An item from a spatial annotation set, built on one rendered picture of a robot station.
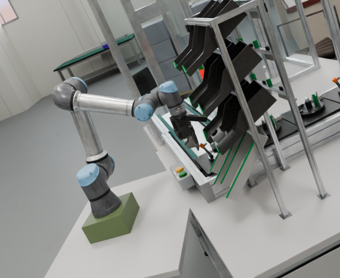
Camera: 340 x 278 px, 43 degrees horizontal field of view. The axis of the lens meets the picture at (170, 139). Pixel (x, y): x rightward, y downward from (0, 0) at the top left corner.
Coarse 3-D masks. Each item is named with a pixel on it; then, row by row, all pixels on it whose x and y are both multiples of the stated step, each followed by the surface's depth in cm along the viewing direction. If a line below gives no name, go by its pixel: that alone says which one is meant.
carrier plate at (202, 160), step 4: (200, 156) 224; (204, 156) 222; (196, 160) 221; (200, 160) 219; (204, 160) 218; (208, 160) 216; (200, 164) 215; (204, 164) 213; (208, 164) 211; (204, 168) 209; (208, 168) 208; (208, 172) 204; (212, 172) 203; (208, 176) 203
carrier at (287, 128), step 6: (270, 114) 208; (276, 114) 227; (264, 120) 214; (276, 120) 224; (282, 120) 222; (264, 126) 214; (276, 126) 210; (282, 126) 216; (288, 126) 213; (294, 126) 210; (264, 132) 213; (276, 132) 210; (282, 132) 210; (288, 132) 207; (294, 132) 206; (270, 138) 209; (282, 138) 206; (270, 144) 205
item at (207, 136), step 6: (240, 84) 181; (246, 84) 168; (228, 96) 182; (234, 96) 169; (222, 102) 183; (228, 102) 170; (222, 108) 184; (228, 108) 171; (222, 114) 185; (228, 114) 172; (216, 120) 186; (222, 120) 173; (228, 120) 173; (210, 126) 187; (216, 126) 182; (222, 126) 173; (204, 132) 185; (210, 132) 183; (210, 138) 175
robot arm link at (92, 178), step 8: (88, 168) 209; (96, 168) 207; (104, 168) 215; (80, 176) 206; (88, 176) 204; (96, 176) 206; (104, 176) 212; (80, 184) 207; (88, 184) 205; (96, 184) 206; (104, 184) 209; (88, 192) 207; (96, 192) 206; (104, 192) 208
